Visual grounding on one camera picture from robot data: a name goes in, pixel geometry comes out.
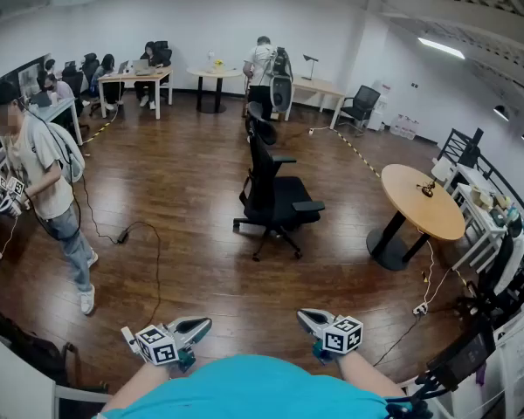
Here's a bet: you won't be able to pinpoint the yellow black floor tape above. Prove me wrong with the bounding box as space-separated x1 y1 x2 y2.
334 129 383 179

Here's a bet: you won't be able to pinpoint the black power adapter with cable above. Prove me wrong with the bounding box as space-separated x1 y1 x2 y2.
72 170 162 338

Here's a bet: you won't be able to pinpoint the black office chair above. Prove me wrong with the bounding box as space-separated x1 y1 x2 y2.
233 101 327 264

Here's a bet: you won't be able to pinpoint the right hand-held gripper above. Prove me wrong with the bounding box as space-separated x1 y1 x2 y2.
297 307 364 365

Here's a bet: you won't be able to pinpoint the bare white desk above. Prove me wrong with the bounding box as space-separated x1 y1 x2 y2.
443 161 497 191

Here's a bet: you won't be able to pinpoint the black chair with white garment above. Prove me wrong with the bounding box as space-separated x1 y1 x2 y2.
475 220 524 322

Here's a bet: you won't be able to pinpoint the black desk lamp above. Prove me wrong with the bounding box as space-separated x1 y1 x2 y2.
302 53 320 81

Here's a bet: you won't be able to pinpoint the white shade table lamp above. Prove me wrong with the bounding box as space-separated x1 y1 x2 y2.
416 157 452 199

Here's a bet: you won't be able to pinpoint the round wooden table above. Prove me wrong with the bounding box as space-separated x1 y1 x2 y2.
365 163 466 272

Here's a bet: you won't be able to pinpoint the black mesh visitor chair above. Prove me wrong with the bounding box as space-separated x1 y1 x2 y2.
336 84 383 138

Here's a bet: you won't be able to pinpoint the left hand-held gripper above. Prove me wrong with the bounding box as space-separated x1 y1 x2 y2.
121 317 213 374

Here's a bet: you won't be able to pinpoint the pale round table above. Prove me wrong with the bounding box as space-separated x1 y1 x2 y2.
186 66 244 114

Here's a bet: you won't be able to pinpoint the person's right forearm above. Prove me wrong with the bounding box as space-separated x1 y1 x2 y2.
334 353 405 400

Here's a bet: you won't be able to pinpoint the white water dispenser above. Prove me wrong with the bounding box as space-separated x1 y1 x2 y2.
369 82 393 131

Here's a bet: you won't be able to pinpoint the white shelf unit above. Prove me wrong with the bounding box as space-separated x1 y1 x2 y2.
418 294 524 419

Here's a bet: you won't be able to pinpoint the pale wooden desk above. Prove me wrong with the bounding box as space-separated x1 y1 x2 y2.
287 76 347 130

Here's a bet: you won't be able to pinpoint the black swivel chair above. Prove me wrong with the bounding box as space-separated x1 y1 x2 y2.
154 40 174 68

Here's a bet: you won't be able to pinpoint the white table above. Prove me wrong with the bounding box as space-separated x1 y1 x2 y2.
0 320 113 419

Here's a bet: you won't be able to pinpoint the grey top desk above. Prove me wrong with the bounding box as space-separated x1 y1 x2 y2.
37 97 85 147

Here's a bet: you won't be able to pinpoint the black metal railing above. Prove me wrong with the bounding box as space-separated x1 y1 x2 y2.
436 127 524 235

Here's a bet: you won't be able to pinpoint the wooden desk white legs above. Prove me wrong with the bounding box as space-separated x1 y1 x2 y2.
97 66 174 120

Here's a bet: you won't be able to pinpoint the cluttered white desk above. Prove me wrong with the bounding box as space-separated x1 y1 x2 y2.
450 182 507 274

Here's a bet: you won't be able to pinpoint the black monitor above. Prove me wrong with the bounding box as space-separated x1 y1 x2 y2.
426 320 498 393

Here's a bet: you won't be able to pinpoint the black bag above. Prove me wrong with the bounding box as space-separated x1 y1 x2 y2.
0 294 78 388

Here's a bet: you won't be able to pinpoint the person's left forearm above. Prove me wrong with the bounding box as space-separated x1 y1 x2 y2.
100 361 178 415

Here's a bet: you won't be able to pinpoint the person's teal shirt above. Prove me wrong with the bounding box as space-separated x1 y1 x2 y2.
91 354 392 419

